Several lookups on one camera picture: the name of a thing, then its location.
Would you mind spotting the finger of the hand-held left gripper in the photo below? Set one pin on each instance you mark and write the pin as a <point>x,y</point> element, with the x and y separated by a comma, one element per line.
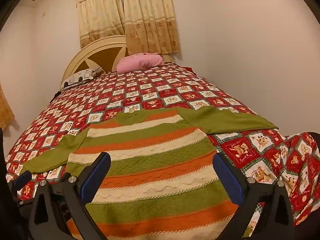
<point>22,179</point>

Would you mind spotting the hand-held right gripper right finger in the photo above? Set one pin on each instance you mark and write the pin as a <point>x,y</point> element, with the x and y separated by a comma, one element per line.
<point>230,177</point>

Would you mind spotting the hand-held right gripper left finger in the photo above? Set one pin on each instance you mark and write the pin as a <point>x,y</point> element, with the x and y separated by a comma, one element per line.
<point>93,177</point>

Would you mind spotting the green orange striped sweater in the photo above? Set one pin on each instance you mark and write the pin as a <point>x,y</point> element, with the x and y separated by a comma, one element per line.
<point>155,155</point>

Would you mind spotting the yellow lace cloth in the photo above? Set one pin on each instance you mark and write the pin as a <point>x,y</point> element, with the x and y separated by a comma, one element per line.
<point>5,107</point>

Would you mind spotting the red checkered printed blanket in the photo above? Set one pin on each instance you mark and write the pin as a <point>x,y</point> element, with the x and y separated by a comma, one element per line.
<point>150,92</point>

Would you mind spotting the white car print pillow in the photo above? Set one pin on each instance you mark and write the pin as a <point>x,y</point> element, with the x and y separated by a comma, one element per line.
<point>80,76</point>

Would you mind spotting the pink pillow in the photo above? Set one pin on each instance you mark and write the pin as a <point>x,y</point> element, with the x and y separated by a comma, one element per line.
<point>138,62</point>

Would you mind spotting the cream wooden headboard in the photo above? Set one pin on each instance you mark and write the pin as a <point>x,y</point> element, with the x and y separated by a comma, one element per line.
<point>100,52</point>

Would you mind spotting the beige floral curtain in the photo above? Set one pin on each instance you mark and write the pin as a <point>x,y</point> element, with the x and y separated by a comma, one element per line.
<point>150,15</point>
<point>100,12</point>

